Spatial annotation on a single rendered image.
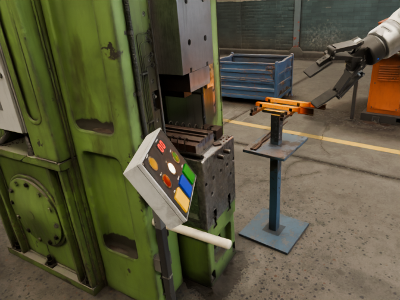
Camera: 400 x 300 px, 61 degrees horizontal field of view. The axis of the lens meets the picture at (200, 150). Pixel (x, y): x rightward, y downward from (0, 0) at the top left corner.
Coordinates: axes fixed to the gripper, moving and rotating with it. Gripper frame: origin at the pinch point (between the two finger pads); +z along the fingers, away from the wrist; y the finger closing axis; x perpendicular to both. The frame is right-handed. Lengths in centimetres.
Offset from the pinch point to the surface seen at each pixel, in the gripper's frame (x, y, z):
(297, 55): -569, -596, -268
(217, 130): -70, -75, 28
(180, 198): -12, -26, 54
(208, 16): -92, -23, 0
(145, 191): -15, -15, 61
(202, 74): -76, -39, 18
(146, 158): -23, -10, 55
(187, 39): -77, -17, 16
